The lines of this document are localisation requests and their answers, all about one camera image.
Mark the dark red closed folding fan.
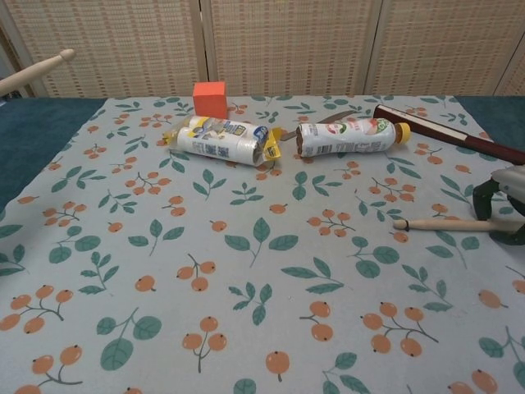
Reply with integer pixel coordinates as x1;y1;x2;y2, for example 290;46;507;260
372;103;525;167

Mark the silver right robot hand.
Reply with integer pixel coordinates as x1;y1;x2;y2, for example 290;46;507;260
471;165;525;247

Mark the floral tablecloth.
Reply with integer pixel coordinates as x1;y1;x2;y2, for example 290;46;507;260
0;94;525;394

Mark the orange block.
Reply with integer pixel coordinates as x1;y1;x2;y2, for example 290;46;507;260
192;80;228;118

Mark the woven bamboo folding screen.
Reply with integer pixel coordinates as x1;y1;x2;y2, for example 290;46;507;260
0;0;525;100

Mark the wooden stick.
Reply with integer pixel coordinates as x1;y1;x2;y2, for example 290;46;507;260
392;218;500;234
0;48;75;97

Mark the wrapped pack of white rolls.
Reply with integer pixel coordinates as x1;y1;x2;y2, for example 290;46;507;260
159;115;285;167

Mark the white bottle with yellow cap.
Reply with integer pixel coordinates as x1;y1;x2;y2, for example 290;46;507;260
294;117;412;159

